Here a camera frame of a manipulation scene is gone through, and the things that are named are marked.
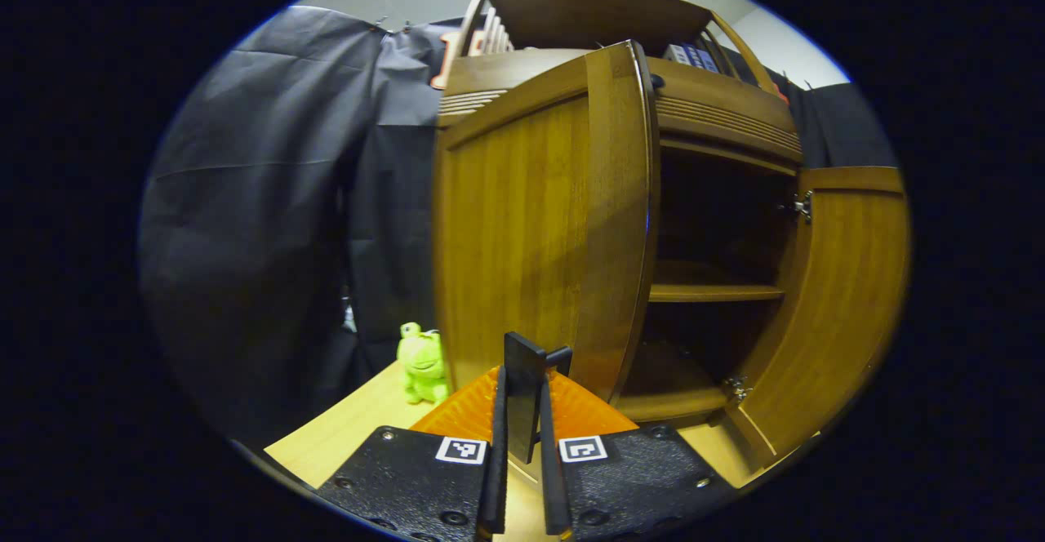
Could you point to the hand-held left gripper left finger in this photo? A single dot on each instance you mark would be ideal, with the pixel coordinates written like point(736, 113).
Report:
point(494, 485)

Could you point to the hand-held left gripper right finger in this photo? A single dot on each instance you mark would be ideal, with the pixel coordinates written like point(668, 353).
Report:
point(553, 485)

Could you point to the wooden cabinet door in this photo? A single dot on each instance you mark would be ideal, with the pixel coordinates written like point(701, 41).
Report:
point(841, 297)
point(531, 224)

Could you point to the wooden double-door shoe cabinet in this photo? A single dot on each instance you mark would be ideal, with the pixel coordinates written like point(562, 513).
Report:
point(727, 122)

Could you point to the metal door hinge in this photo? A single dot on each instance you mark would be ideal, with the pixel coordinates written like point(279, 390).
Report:
point(800, 207)
point(736, 388)

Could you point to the green frog toy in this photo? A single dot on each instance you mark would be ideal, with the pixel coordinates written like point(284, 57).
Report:
point(423, 362)

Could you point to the wooden inner shelf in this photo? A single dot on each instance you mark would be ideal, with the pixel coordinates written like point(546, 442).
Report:
point(710, 290)

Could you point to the black backdrop cloth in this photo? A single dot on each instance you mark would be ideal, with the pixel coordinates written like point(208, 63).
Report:
point(261, 199)

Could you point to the wooden drawer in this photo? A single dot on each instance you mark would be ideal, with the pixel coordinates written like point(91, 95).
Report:
point(735, 93)

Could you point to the light blue book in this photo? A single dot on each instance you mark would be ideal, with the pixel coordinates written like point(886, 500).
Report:
point(709, 61)

